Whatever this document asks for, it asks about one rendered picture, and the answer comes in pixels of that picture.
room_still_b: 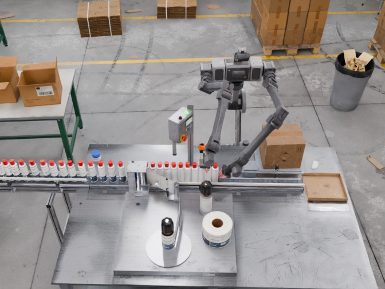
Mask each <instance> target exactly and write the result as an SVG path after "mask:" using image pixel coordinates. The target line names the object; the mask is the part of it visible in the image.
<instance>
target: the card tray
mask: <svg viewBox="0 0 385 289"><path fill-rule="evenodd" d="M302 179H303V183H304V184H305V186H304V187H305V192H306V196H307V201H348V195H347V192H346V189H345V186H344V182H343V179H342V176H341V173H310V172H304V174H302Z"/></svg>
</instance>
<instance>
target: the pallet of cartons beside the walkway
mask: <svg viewBox="0 0 385 289"><path fill-rule="evenodd" d="M329 3H330V0H252V4H251V12H250V18H251V20H252V23H253V26H254V29H255V31H256V34H257V37H258V40H259V42H260V44H261V47H262V50H263V52H264V56H272V50H282V49H285V52H286V54H287V55H297V50H298V49H306V48H310V50H311V52H312V54H319V52H320V46H321V45H320V41H321V38H322V35H323V30H324V27H325V22H326V19H327V14H328V8H329Z"/></svg>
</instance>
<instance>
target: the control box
mask: <svg viewBox="0 0 385 289"><path fill-rule="evenodd" d="M185 111H187V109H186V108H184V107H182V108H180V109H179V110H178V111H177V112H176V113H174V114H173V115H172V116H171V117H169V118H168V134H169V139H171V140H173V141H174V142H176V143H179V144H180V143H181V142H182V141H183V139H182V137H183V136H186V137H188V136H189V135H190V134H191V133H192V132H193V126H192V127H191V128H190V129H189V130H188V131H187V132H186V127H188V126H189V125H190V124H191V123H192V122H193V121H192V122H191V123H190V124H189V125H188V126H186V120H187V119H188V118H189V117H190V116H191V115H193V112H191V111H190V112H188V115H185V114H184V113H185ZM179 116H182V120H179Z"/></svg>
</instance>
